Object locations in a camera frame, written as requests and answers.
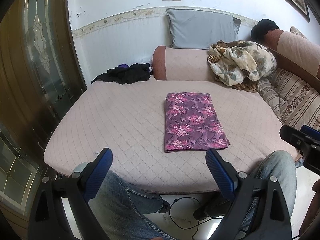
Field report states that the black garment on headboard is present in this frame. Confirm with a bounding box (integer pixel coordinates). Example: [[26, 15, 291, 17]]
[[251, 18, 279, 42]]

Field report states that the pink quilted bed mattress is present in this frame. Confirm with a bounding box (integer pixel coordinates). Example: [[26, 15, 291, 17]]
[[44, 78, 298, 194]]

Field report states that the person's right hand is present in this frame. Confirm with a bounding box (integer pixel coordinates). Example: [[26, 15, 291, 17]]
[[299, 179, 320, 236]]

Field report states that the black clothes pile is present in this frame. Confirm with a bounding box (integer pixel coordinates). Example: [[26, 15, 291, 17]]
[[91, 63, 150, 85]]

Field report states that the purple floral long-sleeve shirt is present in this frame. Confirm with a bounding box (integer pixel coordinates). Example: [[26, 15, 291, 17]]
[[164, 92, 230, 152]]

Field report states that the black floor cable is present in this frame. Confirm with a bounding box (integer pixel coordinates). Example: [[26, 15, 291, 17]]
[[169, 196, 251, 240]]

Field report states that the person's left jeans leg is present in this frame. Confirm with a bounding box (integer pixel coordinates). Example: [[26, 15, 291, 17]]
[[88, 170, 172, 239]]

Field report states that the grey pillow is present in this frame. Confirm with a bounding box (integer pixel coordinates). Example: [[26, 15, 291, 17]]
[[166, 8, 241, 49]]

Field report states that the pink padded headboard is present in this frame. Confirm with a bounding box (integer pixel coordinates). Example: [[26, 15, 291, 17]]
[[263, 29, 319, 92]]

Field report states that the person's right jeans leg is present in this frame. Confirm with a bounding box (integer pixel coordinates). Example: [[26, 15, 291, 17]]
[[194, 150, 298, 233]]

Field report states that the cream floral blanket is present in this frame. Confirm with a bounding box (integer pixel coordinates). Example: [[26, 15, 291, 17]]
[[207, 41, 277, 92]]

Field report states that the pink cylindrical bolster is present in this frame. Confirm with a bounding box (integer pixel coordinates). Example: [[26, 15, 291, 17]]
[[152, 46, 215, 81]]

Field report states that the striped floral quilt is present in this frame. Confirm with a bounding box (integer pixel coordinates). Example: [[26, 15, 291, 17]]
[[257, 68, 320, 131]]

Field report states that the wooden glass-panel door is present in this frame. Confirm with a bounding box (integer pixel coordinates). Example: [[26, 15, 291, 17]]
[[1, 0, 86, 232]]

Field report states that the person's jeans leg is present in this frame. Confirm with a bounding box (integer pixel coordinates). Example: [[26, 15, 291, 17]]
[[88, 170, 172, 239], [194, 150, 298, 233]]

